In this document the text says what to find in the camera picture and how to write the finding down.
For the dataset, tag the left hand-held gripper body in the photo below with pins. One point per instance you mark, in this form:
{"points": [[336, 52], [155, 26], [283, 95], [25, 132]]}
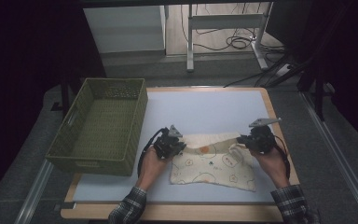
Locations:
{"points": [[166, 143]]}

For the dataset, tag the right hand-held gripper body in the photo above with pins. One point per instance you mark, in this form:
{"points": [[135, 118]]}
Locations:
{"points": [[262, 138]]}

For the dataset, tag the cream printed cloth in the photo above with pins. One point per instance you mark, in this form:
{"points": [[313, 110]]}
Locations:
{"points": [[214, 165]]}

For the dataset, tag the green woven basket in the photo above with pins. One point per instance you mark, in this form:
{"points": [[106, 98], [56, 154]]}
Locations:
{"points": [[105, 130]]}

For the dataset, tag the person's left hand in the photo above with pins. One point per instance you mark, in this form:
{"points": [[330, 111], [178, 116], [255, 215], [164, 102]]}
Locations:
{"points": [[152, 168]]}

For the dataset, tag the person's right hand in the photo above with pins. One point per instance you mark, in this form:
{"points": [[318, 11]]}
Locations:
{"points": [[272, 166]]}

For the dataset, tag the light grey foam mat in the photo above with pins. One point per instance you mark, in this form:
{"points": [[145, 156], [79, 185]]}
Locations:
{"points": [[205, 109]]}

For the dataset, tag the white power strip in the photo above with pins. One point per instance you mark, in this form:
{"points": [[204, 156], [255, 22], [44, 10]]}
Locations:
{"points": [[283, 70]]}

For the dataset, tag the black stand leg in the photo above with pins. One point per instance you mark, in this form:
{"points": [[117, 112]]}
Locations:
{"points": [[64, 96]]}

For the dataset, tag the white cabinet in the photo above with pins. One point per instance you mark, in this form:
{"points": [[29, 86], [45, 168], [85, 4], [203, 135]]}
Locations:
{"points": [[124, 29]]}

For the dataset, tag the metal floor rail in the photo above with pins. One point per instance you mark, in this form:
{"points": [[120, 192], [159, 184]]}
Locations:
{"points": [[32, 194], [338, 155]]}

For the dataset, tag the white desk frame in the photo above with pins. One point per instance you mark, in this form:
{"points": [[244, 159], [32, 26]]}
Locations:
{"points": [[223, 21]]}

